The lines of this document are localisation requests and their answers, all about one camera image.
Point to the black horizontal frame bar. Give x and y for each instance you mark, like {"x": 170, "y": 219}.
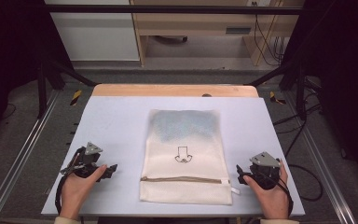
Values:
{"x": 167, "y": 9}

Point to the black metal stand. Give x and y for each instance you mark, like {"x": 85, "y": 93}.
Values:
{"x": 43, "y": 87}
{"x": 298, "y": 84}

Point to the aluminium rail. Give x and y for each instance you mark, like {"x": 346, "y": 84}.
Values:
{"x": 18, "y": 158}
{"x": 320, "y": 158}

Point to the person's right hand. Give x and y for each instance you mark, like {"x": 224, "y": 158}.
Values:
{"x": 272, "y": 199}

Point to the white cabinet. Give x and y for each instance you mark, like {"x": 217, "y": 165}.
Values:
{"x": 99, "y": 34}

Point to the person's left hand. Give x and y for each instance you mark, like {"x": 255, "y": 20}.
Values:
{"x": 78, "y": 191}

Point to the light wooden desk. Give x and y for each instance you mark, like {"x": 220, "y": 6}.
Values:
{"x": 199, "y": 23}

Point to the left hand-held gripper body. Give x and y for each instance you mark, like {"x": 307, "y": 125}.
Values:
{"x": 85, "y": 160}

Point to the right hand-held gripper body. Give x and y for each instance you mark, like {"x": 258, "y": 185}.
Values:
{"x": 264, "y": 174}

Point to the white mesh laundry bag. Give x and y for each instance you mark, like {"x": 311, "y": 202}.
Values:
{"x": 185, "y": 174}

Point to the pale blue table mat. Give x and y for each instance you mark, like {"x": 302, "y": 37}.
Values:
{"x": 112, "y": 124}

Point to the wooden table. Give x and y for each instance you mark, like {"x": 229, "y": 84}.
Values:
{"x": 155, "y": 90}

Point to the yellow black striped tape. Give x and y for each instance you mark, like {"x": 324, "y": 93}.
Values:
{"x": 275, "y": 98}
{"x": 76, "y": 97}

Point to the blue-grey cloth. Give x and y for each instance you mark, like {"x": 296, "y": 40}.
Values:
{"x": 185, "y": 124}

